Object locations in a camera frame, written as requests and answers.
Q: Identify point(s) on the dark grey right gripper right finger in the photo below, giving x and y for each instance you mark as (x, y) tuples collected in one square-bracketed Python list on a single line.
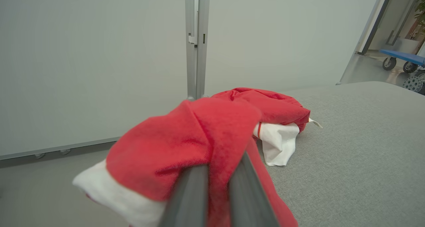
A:
[(249, 203)]

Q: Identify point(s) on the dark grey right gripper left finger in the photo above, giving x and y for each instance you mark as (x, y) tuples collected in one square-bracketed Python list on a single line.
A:
[(189, 200)]

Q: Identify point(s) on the dark door frame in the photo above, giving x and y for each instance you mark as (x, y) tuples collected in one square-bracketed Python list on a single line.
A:
[(375, 24)]

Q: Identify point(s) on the blue platform cart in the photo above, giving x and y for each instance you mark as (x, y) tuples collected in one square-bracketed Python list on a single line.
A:
[(405, 56)]

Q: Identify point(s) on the grey double partition post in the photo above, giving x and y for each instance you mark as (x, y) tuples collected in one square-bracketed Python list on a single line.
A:
[(190, 70)]

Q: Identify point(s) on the white planter box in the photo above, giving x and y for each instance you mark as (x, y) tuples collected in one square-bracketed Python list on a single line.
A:
[(406, 45)]

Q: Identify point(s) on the green potted plant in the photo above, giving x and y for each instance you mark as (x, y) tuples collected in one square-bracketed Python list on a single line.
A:
[(421, 11)]

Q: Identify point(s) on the red and white garment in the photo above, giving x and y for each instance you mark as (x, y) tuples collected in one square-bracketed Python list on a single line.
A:
[(186, 137)]

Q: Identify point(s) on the grey partition bottom rail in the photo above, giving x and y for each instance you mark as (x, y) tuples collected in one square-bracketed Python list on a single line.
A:
[(49, 150)]

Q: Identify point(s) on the grey knobby wheel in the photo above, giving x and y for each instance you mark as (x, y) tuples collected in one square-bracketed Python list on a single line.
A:
[(413, 84)]

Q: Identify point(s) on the grey fabric sofa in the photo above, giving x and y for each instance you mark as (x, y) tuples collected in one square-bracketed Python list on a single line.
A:
[(358, 147)]

